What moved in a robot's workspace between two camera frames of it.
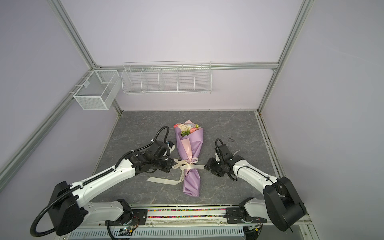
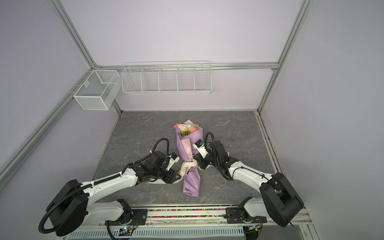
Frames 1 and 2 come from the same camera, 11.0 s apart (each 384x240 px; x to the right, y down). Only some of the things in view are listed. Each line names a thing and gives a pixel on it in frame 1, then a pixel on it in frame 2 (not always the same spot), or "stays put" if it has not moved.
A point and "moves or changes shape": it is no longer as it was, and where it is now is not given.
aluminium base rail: (194, 222) stays put
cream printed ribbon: (179, 164) moves or changes shape
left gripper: (170, 164) → (169, 179)
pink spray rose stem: (194, 129) stays put
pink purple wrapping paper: (189, 145) stays put
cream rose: (184, 128) stays put
